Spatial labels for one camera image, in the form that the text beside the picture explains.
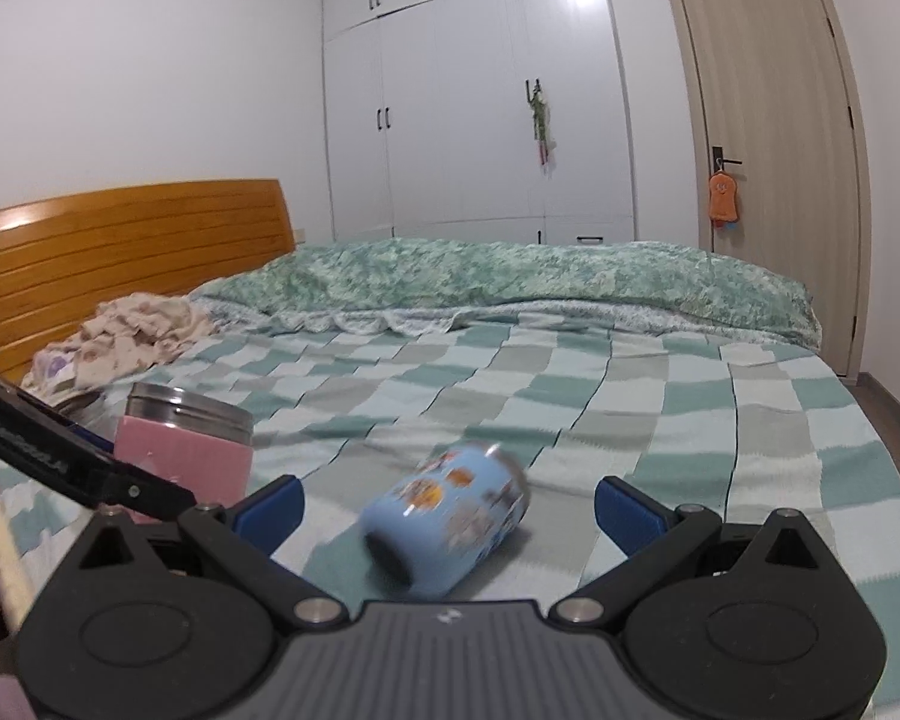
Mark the white built-in wardrobe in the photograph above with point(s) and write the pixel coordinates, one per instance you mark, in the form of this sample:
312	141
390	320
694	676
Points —
428	134

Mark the blue cartoon insulated cup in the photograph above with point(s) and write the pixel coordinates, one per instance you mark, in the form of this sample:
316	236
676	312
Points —
436	526

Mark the light wooden door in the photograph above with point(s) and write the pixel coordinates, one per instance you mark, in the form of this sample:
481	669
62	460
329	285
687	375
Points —
771	82

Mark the orange hanging pouch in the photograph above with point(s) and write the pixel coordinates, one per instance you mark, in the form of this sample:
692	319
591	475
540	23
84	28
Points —
723	199

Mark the black door handle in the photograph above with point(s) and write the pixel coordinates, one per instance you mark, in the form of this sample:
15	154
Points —
720	162

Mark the crumpled beige floral clothing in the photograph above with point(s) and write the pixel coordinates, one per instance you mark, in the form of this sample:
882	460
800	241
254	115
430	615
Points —
124	336

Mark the pink insulated cup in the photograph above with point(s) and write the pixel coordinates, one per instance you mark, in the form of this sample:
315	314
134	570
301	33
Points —
197	442

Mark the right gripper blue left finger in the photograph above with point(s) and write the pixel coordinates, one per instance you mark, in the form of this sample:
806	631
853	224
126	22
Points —
237	543

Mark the green floral duvet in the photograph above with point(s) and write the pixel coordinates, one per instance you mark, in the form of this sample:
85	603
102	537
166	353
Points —
415	286

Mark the green hanging ornament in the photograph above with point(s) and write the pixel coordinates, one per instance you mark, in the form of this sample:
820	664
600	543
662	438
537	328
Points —
539	106

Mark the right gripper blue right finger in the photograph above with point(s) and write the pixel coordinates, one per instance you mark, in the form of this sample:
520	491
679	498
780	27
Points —
660	545

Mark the tall stainless steel cup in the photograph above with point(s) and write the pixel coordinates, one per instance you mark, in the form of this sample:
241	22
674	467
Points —
98	411

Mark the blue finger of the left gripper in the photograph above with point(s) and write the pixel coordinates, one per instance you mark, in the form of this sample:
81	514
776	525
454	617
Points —
47	447

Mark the wooden orange headboard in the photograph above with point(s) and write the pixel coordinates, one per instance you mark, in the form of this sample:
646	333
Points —
60	258

